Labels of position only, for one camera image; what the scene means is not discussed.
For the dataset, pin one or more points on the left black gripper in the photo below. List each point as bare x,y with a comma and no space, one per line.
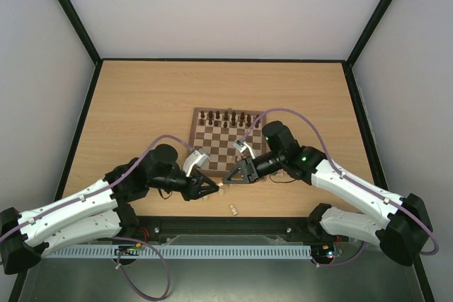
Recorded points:
189,194

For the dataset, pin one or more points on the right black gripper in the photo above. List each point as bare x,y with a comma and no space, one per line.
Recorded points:
250,170

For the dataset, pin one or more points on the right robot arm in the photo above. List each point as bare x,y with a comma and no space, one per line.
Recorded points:
399,226

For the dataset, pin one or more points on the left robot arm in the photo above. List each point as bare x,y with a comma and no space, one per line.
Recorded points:
102,210

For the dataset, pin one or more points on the lying light chess piece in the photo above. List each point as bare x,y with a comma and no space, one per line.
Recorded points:
233,210

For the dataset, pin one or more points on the wooden chess board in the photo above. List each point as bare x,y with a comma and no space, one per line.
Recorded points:
218,141

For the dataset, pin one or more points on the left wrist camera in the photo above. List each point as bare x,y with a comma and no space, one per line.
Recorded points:
196,159

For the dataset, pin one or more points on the black aluminium frame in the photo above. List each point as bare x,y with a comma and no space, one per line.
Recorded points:
228,226

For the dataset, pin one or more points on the white slotted cable duct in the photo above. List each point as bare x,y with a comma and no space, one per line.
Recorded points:
193,252

